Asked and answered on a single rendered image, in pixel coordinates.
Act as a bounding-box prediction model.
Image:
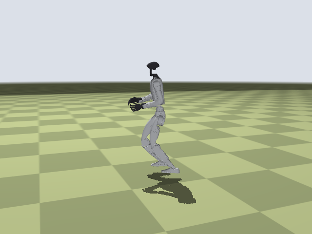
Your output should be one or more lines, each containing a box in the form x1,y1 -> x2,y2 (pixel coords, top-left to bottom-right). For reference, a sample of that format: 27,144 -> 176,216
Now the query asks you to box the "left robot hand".
130,102 -> 146,112

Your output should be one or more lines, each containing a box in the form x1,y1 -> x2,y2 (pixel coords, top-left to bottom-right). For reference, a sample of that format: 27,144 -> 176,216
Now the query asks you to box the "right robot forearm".
139,95 -> 150,103

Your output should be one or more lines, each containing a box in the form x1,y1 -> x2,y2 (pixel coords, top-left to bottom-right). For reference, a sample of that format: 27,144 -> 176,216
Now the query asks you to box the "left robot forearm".
142,99 -> 161,108

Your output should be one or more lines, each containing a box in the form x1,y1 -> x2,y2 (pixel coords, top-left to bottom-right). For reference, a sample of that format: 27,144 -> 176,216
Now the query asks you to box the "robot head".
147,62 -> 160,79

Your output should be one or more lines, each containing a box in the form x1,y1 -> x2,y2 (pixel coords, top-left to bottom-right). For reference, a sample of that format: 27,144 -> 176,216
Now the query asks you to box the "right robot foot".
151,161 -> 167,166

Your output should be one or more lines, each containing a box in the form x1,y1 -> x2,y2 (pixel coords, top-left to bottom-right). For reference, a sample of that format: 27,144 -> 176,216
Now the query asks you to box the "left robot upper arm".
153,80 -> 164,105

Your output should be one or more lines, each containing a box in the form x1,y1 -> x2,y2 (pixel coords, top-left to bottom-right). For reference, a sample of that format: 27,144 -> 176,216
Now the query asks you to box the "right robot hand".
128,97 -> 142,105

